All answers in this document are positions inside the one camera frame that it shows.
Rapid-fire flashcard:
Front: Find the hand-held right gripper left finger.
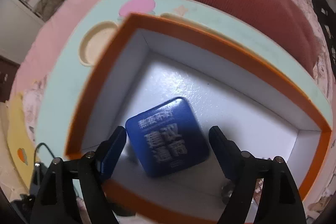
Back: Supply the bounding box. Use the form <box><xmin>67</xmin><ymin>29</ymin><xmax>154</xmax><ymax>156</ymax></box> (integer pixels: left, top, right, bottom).
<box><xmin>30</xmin><ymin>126</ymin><xmax>128</xmax><ymax>224</ymax></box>

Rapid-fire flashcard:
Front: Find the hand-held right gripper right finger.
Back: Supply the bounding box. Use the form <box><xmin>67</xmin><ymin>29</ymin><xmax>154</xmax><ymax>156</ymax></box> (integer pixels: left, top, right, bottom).
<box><xmin>209</xmin><ymin>126</ymin><xmax>306</xmax><ymax>224</ymax></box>

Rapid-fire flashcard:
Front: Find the blue square tin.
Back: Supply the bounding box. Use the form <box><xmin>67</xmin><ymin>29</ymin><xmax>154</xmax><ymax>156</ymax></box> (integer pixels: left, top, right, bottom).
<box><xmin>125</xmin><ymin>97</ymin><xmax>202</xmax><ymax>178</ymax></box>

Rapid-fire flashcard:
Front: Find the orange cardboard box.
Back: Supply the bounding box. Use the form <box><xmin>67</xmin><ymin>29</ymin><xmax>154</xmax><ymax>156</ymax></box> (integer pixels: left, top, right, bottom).
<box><xmin>64</xmin><ymin>13</ymin><xmax>334</xmax><ymax>223</ymax></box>

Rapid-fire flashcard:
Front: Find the mint green desktop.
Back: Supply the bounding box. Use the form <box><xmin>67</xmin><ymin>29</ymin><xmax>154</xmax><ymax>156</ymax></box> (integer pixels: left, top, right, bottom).
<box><xmin>34</xmin><ymin>0</ymin><xmax>332</xmax><ymax>182</ymax></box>

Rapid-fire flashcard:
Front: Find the red cushion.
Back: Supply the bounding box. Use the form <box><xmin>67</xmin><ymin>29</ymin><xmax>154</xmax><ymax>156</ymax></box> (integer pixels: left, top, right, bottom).
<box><xmin>173</xmin><ymin>0</ymin><xmax>323</xmax><ymax>77</ymax></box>

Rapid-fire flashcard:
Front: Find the black cable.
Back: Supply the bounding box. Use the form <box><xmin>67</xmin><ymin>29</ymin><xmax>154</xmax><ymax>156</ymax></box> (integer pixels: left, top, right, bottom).
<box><xmin>34</xmin><ymin>143</ymin><xmax>54</xmax><ymax>164</ymax></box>

